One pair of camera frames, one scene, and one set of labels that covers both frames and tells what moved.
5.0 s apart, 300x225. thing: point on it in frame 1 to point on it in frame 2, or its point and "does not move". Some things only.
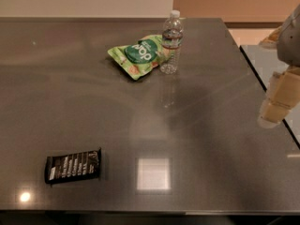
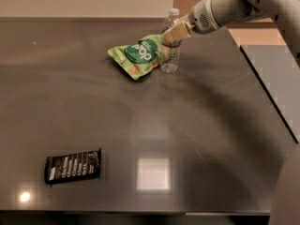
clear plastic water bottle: (172, 37) does not move
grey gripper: (291, 42) to (200, 19)
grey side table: (267, 62) does not move
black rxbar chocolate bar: (69, 167) does not move
